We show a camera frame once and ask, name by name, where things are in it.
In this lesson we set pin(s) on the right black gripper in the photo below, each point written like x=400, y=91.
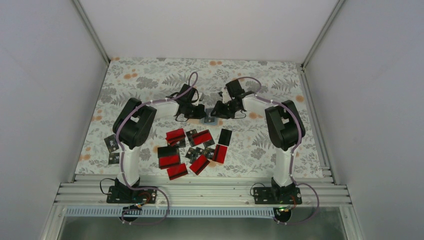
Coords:
x=219, y=112

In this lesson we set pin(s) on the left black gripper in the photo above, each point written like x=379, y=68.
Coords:
x=199, y=115

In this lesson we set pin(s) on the beige leather card holder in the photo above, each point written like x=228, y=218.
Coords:
x=201, y=121

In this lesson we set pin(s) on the black logo card bottom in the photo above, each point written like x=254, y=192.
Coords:
x=209, y=119

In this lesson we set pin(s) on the black card by left arm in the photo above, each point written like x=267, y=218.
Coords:
x=113, y=158

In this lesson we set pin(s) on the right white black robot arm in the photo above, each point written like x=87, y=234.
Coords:
x=284, y=124

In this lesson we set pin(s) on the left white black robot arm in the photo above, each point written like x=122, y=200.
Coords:
x=134, y=123

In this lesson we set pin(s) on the plain black card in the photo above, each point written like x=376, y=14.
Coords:
x=225, y=137

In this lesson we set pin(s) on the red black card centre top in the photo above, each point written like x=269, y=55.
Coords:
x=203, y=137

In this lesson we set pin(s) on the red card upper left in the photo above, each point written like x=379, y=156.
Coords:
x=173, y=137

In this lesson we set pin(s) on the red card right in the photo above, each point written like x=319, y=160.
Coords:
x=220, y=154

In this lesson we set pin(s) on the black chip cards cluster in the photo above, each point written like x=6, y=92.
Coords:
x=194, y=153

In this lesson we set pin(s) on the black red card left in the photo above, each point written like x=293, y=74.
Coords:
x=168, y=156

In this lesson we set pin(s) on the red card bottom centre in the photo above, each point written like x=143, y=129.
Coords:
x=199, y=164

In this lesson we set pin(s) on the red card bottom left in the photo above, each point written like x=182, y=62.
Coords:
x=177, y=171

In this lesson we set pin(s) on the floral patterned table mat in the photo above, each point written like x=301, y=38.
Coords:
x=250, y=152

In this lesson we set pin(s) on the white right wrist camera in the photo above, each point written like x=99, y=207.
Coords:
x=225, y=96

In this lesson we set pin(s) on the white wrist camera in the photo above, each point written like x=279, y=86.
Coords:
x=225, y=96
x=201, y=97

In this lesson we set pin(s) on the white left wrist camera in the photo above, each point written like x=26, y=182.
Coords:
x=201, y=97

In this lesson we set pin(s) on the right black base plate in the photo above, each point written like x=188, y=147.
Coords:
x=268, y=196

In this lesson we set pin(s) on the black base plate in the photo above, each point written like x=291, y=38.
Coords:
x=268, y=196
x=124, y=195

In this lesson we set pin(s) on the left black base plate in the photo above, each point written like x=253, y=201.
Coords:
x=124, y=195

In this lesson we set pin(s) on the aluminium rail frame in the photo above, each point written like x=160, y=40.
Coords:
x=194, y=196

